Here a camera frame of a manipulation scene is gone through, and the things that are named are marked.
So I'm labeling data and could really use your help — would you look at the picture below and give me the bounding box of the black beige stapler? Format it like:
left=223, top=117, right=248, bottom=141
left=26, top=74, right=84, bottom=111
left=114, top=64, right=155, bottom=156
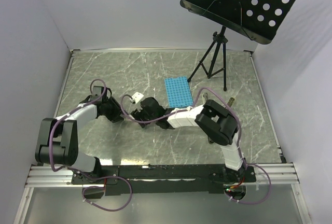
left=202, top=92, right=213, bottom=144

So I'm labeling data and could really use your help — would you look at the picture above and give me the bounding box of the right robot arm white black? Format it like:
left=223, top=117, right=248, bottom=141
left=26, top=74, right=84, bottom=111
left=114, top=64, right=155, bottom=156
left=129, top=97, right=245, bottom=181

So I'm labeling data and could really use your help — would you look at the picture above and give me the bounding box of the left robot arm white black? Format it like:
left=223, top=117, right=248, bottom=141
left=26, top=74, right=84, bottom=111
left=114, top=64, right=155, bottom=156
left=35, top=86, right=123, bottom=184

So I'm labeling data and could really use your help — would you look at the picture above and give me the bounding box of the blue studded building plate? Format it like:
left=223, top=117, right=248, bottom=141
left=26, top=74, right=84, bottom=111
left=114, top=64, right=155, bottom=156
left=164, top=76, right=193, bottom=108

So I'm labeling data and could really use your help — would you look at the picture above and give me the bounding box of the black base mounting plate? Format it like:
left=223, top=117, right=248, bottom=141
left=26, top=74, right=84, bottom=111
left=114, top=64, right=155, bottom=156
left=72, top=164, right=256, bottom=196

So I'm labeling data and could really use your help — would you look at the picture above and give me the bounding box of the black perforated music stand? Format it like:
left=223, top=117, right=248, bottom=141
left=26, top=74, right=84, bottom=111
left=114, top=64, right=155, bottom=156
left=180, top=0, right=295, bottom=78

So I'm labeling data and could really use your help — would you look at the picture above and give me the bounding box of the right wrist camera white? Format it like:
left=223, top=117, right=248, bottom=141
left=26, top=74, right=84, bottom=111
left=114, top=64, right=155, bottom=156
left=130, top=92, right=144, bottom=104

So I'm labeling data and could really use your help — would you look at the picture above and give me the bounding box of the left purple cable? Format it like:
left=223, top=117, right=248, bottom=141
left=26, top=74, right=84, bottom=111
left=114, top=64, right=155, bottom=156
left=49, top=79, right=133, bottom=212

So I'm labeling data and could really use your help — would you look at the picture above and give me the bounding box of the purple cable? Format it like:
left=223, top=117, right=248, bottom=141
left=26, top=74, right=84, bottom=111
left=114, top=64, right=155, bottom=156
left=49, top=79, right=133, bottom=212
left=120, top=86, right=272, bottom=205

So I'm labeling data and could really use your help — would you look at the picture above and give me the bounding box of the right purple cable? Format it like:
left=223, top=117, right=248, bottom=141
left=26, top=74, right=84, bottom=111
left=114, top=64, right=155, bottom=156
left=120, top=86, right=272, bottom=205

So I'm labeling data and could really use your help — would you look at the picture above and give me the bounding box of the aluminium frame rail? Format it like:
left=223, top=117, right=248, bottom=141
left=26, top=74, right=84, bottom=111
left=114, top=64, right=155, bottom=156
left=14, top=163, right=311, bottom=223

